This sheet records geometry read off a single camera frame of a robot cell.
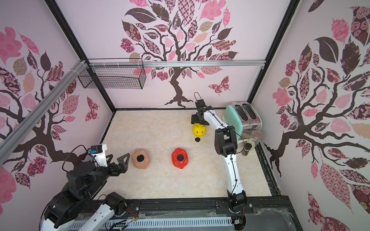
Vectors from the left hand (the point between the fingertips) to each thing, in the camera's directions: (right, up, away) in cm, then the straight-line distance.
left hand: (122, 158), depth 65 cm
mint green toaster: (+68, +20, +29) cm, 77 cm away
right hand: (+39, +18, +41) cm, 59 cm away
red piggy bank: (+26, -8, +16) cm, 32 cm away
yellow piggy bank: (+38, +11, +32) cm, 51 cm away
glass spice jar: (+74, +3, +30) cm, 80 cm away
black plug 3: (+26, -4, +18) cm, 32 cm away
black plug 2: (+37, +4, +35) cm, 51 cm away
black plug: (+2, -4, +17) cm, 18 cm away
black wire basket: (-20, +50, +29) cm, 61 cm away
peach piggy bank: (+4, -8, +18) cm, 20 cm away
